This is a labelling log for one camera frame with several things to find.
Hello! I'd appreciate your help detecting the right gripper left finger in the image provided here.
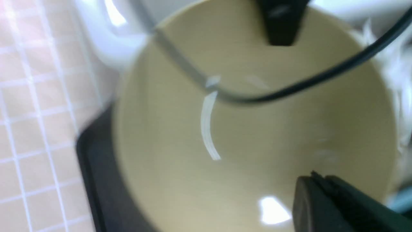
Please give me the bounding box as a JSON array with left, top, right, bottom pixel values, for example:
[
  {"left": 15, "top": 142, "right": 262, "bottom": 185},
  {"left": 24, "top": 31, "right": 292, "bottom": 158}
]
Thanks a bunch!
[{"left": 256, "top": 0, "right": 309, "bottom": 46}]

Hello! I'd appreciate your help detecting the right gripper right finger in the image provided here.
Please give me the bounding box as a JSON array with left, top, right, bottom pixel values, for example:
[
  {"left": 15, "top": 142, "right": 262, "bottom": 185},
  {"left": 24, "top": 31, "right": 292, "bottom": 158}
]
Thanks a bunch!
[{"left": 292, "top": 171, "right": 412, "bottom": 232}]

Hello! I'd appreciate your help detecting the yellow noodle bowl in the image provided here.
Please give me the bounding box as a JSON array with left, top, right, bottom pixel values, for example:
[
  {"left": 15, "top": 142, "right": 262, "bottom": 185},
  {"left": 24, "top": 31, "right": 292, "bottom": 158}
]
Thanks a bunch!
[{"left": 114, "top": 0, "right": 398, "bottom": 232}]

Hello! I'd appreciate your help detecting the teal plastic chopstick bin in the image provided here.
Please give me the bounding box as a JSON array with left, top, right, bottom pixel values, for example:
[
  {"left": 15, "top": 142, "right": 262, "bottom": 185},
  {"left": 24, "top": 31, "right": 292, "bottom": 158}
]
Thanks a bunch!
[{"left": 387, "top": 186, "right": 412, "bottom": 214}]

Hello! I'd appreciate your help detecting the black serving tray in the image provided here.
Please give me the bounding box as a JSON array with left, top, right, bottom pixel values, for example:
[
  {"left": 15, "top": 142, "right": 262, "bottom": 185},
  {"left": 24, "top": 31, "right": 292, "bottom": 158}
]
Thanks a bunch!
[{"left": 76, "top": 104, "right": 155, "bottom": 232}]

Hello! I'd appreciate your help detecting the black cable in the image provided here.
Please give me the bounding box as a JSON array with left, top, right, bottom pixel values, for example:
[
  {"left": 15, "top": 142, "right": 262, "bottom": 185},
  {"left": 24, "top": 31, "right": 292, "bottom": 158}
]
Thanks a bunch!
[{"left": 129, "top": 0, "right": 412, "bottom": 104}]

